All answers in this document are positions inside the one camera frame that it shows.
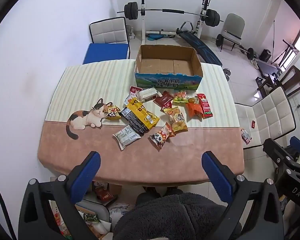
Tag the orange panda seeds bag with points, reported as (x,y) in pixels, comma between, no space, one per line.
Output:
(159,138)

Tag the red crown spicy strip packet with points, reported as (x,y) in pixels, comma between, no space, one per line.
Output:
(207,113)

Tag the cat print tablecloth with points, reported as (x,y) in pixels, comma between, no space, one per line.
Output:
(139,142)

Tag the braised egg packet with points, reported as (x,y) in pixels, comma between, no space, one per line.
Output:
(193,100)

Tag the black blue sit-up bench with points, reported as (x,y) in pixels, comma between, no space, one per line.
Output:
(201,48)

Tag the white grey snack packet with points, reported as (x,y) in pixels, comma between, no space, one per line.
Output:
(126,136)

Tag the dark wooden chair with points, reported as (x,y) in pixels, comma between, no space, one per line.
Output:
(289,81)

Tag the dark red packet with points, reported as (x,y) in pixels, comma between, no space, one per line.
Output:
(164,101)

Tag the cardboard milk box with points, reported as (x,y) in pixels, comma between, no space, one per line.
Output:
(167,66)

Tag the large yellow black snack bag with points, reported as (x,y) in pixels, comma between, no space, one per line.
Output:
(139,118)

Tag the orange snack packet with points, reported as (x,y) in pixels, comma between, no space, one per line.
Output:
(194,109)

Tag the yellow puffed snack bag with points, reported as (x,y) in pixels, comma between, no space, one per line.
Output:
(177,119)

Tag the dumbbell on floor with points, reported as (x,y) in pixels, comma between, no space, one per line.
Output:
(227,73)

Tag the dark fleece clothing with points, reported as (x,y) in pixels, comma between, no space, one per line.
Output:
(178,216)

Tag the white chair with blue cushion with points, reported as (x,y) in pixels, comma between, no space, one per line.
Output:
(109,41)

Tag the grey chair with barbell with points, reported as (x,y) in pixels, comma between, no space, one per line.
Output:
(232,31)

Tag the yellow panda crisps bag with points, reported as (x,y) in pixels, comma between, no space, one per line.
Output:
(113,113)

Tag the colourful candy balls bag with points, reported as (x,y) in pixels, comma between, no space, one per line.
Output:
(180,96)

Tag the white quilted chair right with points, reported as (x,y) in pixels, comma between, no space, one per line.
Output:
(272,117)

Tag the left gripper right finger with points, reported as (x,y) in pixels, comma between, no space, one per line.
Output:
(265,217)

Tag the barbell on white rack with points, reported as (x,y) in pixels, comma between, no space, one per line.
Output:
(207,16)

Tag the white cake packet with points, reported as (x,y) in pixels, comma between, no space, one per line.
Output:
(147,94)

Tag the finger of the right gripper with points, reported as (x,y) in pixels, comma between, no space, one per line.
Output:
(299,146)
(278,154)

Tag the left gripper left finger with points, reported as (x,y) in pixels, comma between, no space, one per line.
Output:
(36,220)

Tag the white red spicy strips pouch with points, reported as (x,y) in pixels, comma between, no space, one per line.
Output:
(132,94)

